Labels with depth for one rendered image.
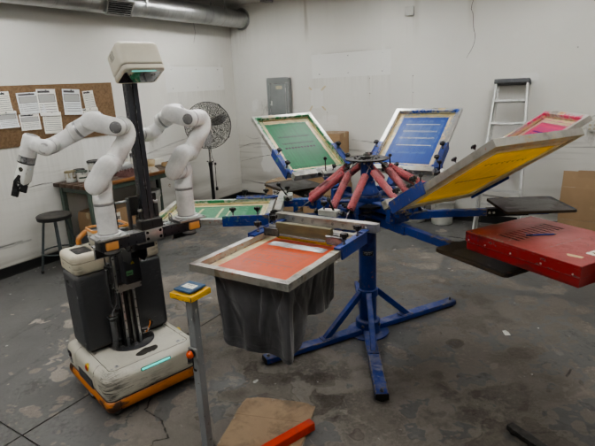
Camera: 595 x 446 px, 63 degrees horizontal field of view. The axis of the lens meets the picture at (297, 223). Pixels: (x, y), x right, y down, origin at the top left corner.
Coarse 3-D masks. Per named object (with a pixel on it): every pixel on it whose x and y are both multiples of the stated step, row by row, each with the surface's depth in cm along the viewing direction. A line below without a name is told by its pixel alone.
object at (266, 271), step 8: (328, 248) 263; (312, 256) 252; (320, 256) 251; (304, 264) 241; (256, 272) 234; (264, 272) 233; (272, 272) 233; (280, 272) 233; (288, 272) 232; (296, 272) 232
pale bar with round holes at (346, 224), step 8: (280, 216) 305; (288, 216) 302; (296, 216) 298; (304, 216) 296; (312, 216) 295; (320, 216) 294; (312, 224) 294; (320, 224) 291; (328, 224) 287; (336, 224) 284; (344, 224) 281; (352, 224) 279; (360, 224) 276; (368, 224) 273; (376, 224) 272; (368, 232) 274; (376, 232) 272
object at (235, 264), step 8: (272, 240) 281; (280, 240) 280; (288, 240) 280; (256, 248) 268; (264, 248) 268; (272, 248) 267; (280, 248) 267; (288, 248) 266; (240, 256) 257; (248, 256) 256; (224, 264) 246; (232, 264) 246; (240, 264) 245; (248, 264) 245; (248, 272) 234
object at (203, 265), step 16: (256, 240) 278; (208, 256) 249; (224, 256) 256; (336, 256) 245; (208, 272) 233; (224, 272) 228; (240, 272) 225; (304, 272) 222; (272, 288) 214; (288, 288) 209
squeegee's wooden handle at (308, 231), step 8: (280, 224) 277; (288, 224) 274; (296, 224) 272; (280, 232) 279; (288, 232) 276; (296, 232) 273; (304, 232) 270; (312, 232) 267; (320, 232) 264; (328, 232) 261
